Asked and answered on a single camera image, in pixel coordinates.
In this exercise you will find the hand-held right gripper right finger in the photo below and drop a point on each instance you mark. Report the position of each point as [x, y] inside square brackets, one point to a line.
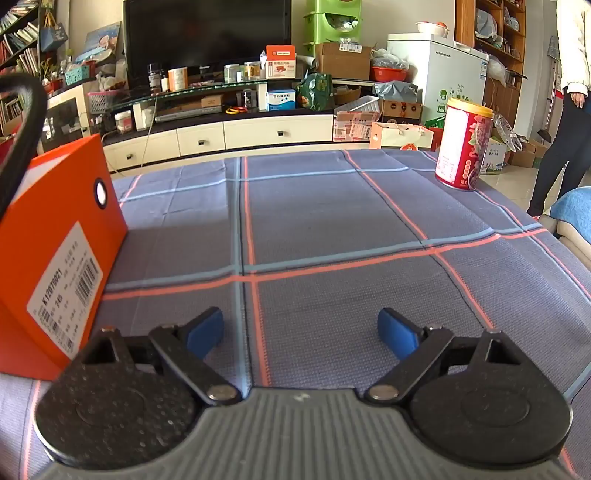
[397, 333]

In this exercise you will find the blue and white box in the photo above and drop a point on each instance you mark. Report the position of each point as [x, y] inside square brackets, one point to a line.
[281, 100]

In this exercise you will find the white glass-door cabinet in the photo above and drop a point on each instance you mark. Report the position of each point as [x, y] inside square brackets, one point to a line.
[64, 117]

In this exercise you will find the brown cardboard box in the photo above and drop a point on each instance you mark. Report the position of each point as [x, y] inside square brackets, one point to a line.
[344, 62]

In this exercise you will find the red printed can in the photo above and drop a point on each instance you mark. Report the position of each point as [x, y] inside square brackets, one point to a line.
[466, 147]

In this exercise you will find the silver media player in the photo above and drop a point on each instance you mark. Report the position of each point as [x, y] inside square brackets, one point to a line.
[189, 113]

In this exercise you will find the orange cardboard box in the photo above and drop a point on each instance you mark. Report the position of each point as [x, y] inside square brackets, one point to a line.
[55, 198]

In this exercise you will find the orange and white gift bag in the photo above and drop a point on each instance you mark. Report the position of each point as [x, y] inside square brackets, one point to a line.
[399, 136]

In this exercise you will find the black flat television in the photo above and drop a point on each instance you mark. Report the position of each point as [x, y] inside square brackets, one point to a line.
[207, 37]

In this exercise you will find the white television stand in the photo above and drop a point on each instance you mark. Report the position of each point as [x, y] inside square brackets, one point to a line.
[258, 134]

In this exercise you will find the blue checked tablecloth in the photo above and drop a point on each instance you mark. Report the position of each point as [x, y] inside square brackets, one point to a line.
[323, 221]

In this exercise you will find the green plastic rack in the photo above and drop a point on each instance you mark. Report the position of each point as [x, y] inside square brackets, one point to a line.
[318, 18]

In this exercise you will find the green printed bag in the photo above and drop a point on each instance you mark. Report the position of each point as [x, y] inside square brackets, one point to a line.
[316, 92]

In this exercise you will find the blue tote bag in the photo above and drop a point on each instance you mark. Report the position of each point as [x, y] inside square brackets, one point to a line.
[54, 34]

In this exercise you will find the blue towel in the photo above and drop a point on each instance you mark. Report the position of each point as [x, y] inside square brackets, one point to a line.
[572, 207]

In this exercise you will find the orange canister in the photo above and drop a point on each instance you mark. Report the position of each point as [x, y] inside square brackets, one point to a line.
[178, 79]

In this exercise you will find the white chest freezer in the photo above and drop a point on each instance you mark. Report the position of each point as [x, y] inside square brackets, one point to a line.
[429, 69]

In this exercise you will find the pink plastic basket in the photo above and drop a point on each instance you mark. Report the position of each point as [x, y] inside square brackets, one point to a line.
[104, 101]

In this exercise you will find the illustrated picture board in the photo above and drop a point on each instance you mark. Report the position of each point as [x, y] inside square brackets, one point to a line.
[104, 41]

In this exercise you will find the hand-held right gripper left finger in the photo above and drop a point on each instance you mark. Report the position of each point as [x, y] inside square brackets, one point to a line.
[205, 333]

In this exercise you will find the brown fruit carton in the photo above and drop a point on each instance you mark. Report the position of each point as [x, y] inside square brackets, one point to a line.
[401, 110]

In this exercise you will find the wooden display shelf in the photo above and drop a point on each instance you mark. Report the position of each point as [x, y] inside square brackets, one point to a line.
[466, 23]

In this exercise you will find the white bowl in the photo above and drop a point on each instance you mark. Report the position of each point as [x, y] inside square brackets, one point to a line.
[431, 30]

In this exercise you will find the orange and white carton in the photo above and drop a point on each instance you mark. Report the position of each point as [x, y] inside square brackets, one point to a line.
[280, 64]

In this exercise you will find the red plastic basin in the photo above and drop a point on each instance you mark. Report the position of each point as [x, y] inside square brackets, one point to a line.
[388, 74]

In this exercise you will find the clear plastic basket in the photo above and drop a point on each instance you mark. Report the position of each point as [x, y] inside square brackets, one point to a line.
[360, 106]

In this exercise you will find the pink printed carton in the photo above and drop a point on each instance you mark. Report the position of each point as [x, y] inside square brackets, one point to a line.
[351, 128]

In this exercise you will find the dark bookshelf with books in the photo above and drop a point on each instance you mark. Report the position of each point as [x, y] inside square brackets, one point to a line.
[18, 32]

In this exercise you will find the teal plastic basket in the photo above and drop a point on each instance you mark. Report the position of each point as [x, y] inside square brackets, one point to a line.
[77, 74]

